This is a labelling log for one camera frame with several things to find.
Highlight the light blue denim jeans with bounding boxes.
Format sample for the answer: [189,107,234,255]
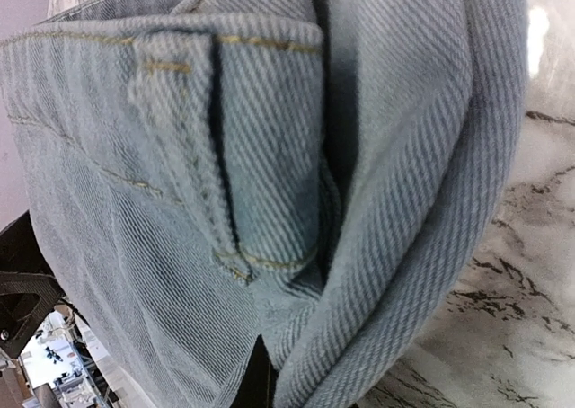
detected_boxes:
[1,0,527,407]

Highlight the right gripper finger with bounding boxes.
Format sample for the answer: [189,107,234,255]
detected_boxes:
[230,336,278,408]

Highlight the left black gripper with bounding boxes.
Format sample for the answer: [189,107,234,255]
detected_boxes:
[0,212,61,359]

